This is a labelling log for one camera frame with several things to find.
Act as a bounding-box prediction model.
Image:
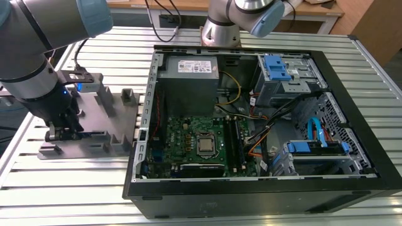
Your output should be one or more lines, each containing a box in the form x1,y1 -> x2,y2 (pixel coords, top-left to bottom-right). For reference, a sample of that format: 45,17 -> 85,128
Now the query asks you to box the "dark RAM stick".
74,132 -> 105,138

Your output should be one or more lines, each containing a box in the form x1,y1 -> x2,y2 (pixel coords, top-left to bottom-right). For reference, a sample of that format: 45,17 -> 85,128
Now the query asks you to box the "grey parts rack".
35,73 -> 140,161

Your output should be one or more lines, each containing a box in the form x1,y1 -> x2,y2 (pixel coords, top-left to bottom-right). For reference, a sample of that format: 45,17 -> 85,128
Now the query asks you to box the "grey power supply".
156,55 -> 220,118

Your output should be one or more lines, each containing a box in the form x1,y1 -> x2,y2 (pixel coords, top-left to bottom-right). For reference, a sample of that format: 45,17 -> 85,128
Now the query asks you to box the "green Dell motherboard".
146,115 -> 261,178

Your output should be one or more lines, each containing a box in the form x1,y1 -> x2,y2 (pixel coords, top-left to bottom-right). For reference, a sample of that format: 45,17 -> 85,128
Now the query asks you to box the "silver CPU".
200,138 -> 217,153

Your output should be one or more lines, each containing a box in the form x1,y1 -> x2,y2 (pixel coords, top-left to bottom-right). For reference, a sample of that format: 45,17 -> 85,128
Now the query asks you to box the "metal socket cover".
196,133 -> 220,157

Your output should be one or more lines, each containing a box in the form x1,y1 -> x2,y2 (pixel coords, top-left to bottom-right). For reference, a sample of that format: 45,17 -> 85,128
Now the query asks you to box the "black graphics card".
180,162 -> 226,178

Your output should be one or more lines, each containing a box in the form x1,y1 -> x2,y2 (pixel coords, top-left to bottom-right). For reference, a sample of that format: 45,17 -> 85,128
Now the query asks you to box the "blue drive latch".
262,54 -> 291,82

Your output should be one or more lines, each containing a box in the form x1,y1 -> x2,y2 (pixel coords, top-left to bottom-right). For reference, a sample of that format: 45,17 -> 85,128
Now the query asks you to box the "black PC case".
121,44 -> 402,219

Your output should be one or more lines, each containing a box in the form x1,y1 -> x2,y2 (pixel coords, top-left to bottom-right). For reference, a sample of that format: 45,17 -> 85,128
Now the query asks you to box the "metal optical drive cage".
253,53 -> 328,109

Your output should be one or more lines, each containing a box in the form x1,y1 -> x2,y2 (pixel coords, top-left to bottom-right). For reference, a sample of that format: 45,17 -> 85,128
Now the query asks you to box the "hard disk in blue carrier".
287,140 -> 351,156

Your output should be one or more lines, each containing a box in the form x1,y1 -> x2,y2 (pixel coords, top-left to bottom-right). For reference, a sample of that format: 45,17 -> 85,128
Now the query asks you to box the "metal disk bay cage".
269,141 -> 371,178

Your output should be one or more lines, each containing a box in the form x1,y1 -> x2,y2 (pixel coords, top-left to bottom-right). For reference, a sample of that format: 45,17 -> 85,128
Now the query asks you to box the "wooden cabinet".
328,0 -> 402,65

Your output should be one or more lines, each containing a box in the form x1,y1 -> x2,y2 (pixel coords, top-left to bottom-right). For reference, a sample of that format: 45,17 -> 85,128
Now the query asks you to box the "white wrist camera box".
74,73 -> 104,94

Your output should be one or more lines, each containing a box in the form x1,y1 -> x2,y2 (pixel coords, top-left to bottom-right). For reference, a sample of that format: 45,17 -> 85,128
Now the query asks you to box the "black camera cable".
73,39 -> 90,71

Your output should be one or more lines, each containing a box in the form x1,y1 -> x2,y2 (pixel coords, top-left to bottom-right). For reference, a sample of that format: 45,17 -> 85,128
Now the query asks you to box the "wooden desk white frame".
105,0 -> 158,15
149,0 -> 344,36

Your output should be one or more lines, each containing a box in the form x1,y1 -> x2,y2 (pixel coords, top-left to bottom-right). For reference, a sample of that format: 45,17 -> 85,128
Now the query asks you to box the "loose black cable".
142,0 -> 182,43

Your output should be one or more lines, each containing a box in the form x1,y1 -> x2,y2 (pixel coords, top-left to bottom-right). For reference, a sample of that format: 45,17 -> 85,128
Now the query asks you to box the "yellow wire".
217,70 -> 242,105

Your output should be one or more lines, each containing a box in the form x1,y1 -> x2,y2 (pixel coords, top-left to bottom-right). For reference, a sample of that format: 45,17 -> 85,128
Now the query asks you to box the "orange cable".
246,138 -> 270,157

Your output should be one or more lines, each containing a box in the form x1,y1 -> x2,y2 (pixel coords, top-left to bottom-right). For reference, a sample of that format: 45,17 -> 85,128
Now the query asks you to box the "black cable bundle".
246,93 -> 324,142

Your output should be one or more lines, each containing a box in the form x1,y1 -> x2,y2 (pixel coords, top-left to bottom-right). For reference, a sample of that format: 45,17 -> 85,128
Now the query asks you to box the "blue SATA cable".
307,117 -> 328,148

